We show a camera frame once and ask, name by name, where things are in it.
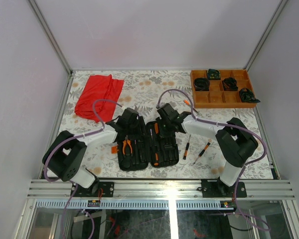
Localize black orange stubby screwdriver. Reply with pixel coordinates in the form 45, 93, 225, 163
153, 122, 159, 146

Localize orange black pliers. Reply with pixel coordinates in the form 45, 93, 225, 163
122, 136, 133, 157

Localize black plastic tool case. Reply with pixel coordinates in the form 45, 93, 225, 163
115, 120, 179, 171

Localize large black handled screwdriver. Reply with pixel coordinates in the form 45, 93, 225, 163
150, 130, 159, 166

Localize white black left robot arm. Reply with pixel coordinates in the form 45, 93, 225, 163
42, 108, 144, 197

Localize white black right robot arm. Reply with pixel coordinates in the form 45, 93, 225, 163
157, 103, 258, 197

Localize small orange black screwdriver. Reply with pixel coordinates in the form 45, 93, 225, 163
193, 141, 211, 165

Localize red folded cloth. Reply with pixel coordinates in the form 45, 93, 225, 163
74, 75, 124, 122

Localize orange compartment tray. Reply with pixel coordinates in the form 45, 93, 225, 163
190, 69, 257, 109

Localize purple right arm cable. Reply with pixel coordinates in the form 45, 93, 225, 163
156, 89, 268, 175

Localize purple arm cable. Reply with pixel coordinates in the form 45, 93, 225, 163
43, 99, 125, 184
156, 89, 268, 175

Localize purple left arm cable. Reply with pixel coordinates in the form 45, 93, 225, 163
43, 99, 125, 184

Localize black strap bundle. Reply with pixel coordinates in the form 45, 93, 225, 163
194, 77, 211, 92
222, 77, 238, 92
206, 69, 221, 81
238, 88, 261, 104

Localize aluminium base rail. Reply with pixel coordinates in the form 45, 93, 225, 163
27, 178, 296, 210

